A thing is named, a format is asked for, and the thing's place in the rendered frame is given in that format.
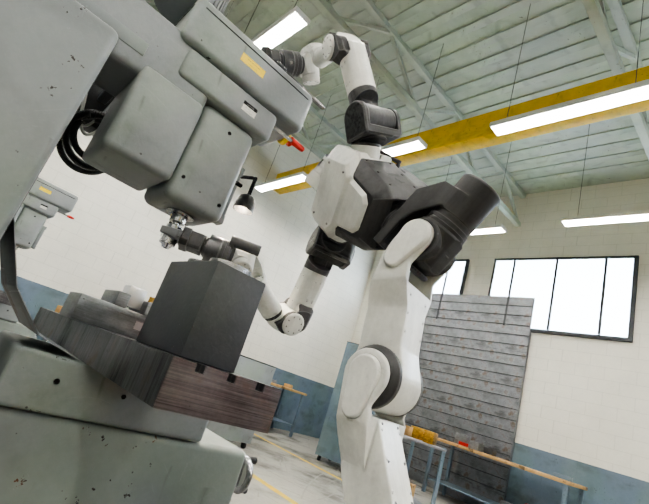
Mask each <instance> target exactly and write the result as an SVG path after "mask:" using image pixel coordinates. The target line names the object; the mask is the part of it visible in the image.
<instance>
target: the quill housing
mask: <svg viewBox="0 0 649 504"><path fill-rule="evenodd" d="M251 144H252V139H251V137H250V136H249V135H248V134H247V133H246V132H244V131H243V130H242V129H240V128H239V127H238V126H236V125H235V124H234V123H232V122H231V121H230V120H228V119H227V118H226V117H224V116H223V115H222V114H220V113H219V112H218V111H216V110H215V109H214V108H212V107H210V106H205V107H203V111H202V114H201V116H200V118H199V120H198V122H197V124H196V126H195V128H194V131H193V133H192V135H191V137H190V139H189V141H188V143H187V145H186V147H185V149H184V151H183V153H182V156H181V158H180V160H179V162H178V164H177V166H176V168H175V170H174V172H173V174H172V176H171V178H170V179H169V180H167V181H164V182H162V183H160V184H157V185H155V186H152V187H150V188H147V190H146V192H145V195H144V199H145V201H146V203H147V204H149V205H150V206H152V207H154V208H156V209H158V210H160V211H161V212H163V213H165V214H167V215H169V216H171V215H170V214H169V213H168V212H167V211H166V208H167V207H174V208H177V209H180V210H182V211H184V212H186V213H188V214H190V215H191V216H192V217H193V218H194V221H193V222H186V223H185V224H186V225H188V226H197V225H203V224H208V223H214V222H217V221H218V220H219V219H220V218H221V216H222V213H223V211H224V209H225V206H226V204H227V201H228V199H229V197H230V194H231V192H232V190H233V187H234V185H235V183H236V180H237V178H238V175H239V173H240V171H241V168H242V166H243V164H244V161H245V159H246V157H247V154H248V152H249V149H250V147H251Z"/></svg>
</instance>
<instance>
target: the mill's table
mask: <svg viewBox="0 0 649 504"><path fill-rule="evenodd" d="M33 322H34V324H35V326H36V328H37V331H38V332H39V334H40V333H41V334H42V336H46V337H48V338H49V339H51V340H52V341H53V342H55V344H56V343H57V345H58V346H59V345H60V346H62V347H63V349H64V348H65V349H66V351H67V350H68V352H69V353H70V352H71V354H72V353H73V354H72V355H74V356H75V357H77V358H78V359H79V360H81V361H82V362H84V363H85V364H87V365H88V366H90V367H91V368H93V369H94V370H96V371H97V372H99V373H101V374H102V375H104V376H105V377H107V378H108V379H110V380H111V381H113V382H114V383H116V384H117V385H119V386H120V387H122V388H124V389H125V390H127V391H128V392H130V393H131V394H133V395H134V396H136V397H137V398H139V399H140V400H142V401H143V402H145V403H147V404H148V405H150V406H151V407H153V408H157V409H161V410H165V411H170V412H174V413H179V414H183V415H187V416H192V417H196V418H201V419H205V420H209V421H214V422H218V423H223V424H227V425H231V426H236V427H240V428H245V429H249V430H254V431H258V432H262V433H267V434H268V432H269V429H270V426H271V423H272V420H273V417H274V414H275V411H276V408H277V405H278V402H279V398H280V395H281V392H282V390H281V389H278V388H275V387H272V386H269V385H267V384H264V383H261V382H258V381H255V380H252V379H249V378H247V377H244V376H241V375H238V374H235V373H229V372H226V371H223V370H220V369H217V368H214V367H210V366H207V365H204V364H201V363H198V362H195V361H191V360H188V359H185V358H182V357H179V356H176V355H173V354H171V353H168V352H165V351H162V350H160V349H157V348H154V347H151V346H148V345H146V344H143V343H140V342H137V341H136V339H133V338H130V337H127V336H124V335H121V334H118V333H114V332H111V331H108V330H105V329H102V328H99V327H96V326H93V325H90V324H86V323H83V322H80V321H77V320H74V319H71V318H68V317H66V316H63V315H60V314H59V313H57V312H55V311H52V310H49V309H46V308H43V307H40V309H39V311H38V312H37V314H36V316H35V318H34V320H33ZM48 338H47V339H48ZM62 347H61V348H62Z"/></svg>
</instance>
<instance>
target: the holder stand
mask: <svg viewBox="0 0 649 504"><path fill-rule="evenodd" d="M250 275H251V272H250V271H249V270H248V269H246V268H244V267H243V266H241V265H238V264H236V263H234V262H231V261H228V260H225V259H221V258H215V257H212V258H210V260H209V261H203V260H199V259H195V258H189V259H188V261H174V262H171V263H170V265H169V268H168V270H167V272H166V274H165V277H164V279H163V281H162V283H161V286H160V288H159V290H158V292H157V294H156V297H155V299H154V301H153V303H152V306H151V308H150V310H149V312H148V315H147V317H146V319H145V321H144V324H143V326H142V328H141V330H140V332H139V335H138V337H137V339H136V341H137V342H140V343H143V344H146V345H148V346H151V347H154V348H157V349H160V350H162V351H165V352H168V353H171V354H173V355H176V356H179V357H182V358H185V359H188V360H191V361H195V362H198V363H201V364H204V365H207V366H210V367H214V368H217V369H220V370H223V371H226V372H229V373H234V371H235V368H236V365H237V363H238V360H239V357H240V354H241V352H242V349H243V346H244V344H245V341H246V338H247V335H248V333H249V330H250V327H251V324H252V322H253V319H254V316H255V313H256V311H257V308H258V305H259V303H260V300H261V297H262V294H263V292H264V289H265V286H266V284H265V283H263V282H261V281H259V280H257V279H255V278H253V277H251V276H250Z"/></svg>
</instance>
